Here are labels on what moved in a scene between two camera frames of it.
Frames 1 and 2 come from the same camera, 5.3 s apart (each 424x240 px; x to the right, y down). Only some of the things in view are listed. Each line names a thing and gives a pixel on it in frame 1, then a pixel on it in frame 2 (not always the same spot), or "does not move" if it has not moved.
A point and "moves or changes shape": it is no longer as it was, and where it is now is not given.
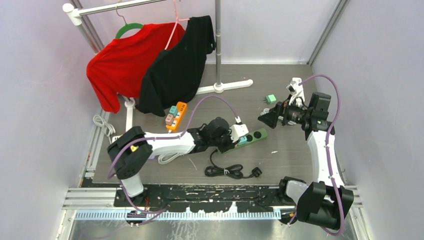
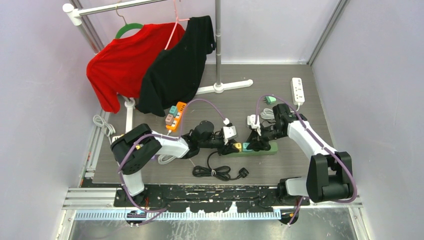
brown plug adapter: x=169 y=119 does not move
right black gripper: x=271 y=118 → x=259 y=141
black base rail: x=200 y=198 does not move
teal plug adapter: x=243 y=140 → x=245 y=145
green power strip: x=260 y=134 moves or changes shape
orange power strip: x=181 y=107 does not move
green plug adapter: x=270 y=99 does not move
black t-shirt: x=174 y=76 does not move
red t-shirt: x=119 y=67 does not move
